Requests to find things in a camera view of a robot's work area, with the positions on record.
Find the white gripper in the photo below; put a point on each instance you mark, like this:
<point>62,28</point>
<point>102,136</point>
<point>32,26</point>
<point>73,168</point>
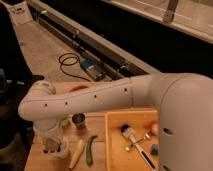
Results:
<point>52,144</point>

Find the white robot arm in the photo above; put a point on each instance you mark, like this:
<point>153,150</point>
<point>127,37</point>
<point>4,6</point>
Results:
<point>184,102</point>

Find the white paper cup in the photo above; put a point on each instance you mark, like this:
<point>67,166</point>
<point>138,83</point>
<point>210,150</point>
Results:
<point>64,149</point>

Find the green plastic cup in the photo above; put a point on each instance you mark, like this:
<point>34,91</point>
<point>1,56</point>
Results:
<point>64,121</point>

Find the small metal cup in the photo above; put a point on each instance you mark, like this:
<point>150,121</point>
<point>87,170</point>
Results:
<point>79,120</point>

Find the green cucumber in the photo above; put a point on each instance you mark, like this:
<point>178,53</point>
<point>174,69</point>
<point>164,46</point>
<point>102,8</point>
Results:
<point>89,157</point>

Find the red bowl with contents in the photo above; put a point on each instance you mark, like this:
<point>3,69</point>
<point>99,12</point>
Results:
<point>80,87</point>

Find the yellow plastic bin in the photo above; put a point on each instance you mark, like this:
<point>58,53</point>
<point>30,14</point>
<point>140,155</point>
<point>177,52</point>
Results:
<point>119,159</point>

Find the black chair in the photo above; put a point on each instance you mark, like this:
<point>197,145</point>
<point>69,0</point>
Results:
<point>15,80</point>

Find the blue grey power box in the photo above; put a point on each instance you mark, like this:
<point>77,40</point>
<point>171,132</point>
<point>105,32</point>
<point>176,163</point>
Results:
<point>92,69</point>

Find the metal spoon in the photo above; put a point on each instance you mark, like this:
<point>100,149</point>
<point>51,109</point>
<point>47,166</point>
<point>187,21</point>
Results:
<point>146,136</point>

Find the blue green sponge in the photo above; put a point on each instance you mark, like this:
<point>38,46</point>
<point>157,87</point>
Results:
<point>154,150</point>

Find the peach apple toy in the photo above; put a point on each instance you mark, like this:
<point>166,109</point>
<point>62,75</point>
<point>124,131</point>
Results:
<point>155,128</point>

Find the white box device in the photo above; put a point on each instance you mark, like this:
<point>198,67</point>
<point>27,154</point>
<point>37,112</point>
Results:
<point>20,13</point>

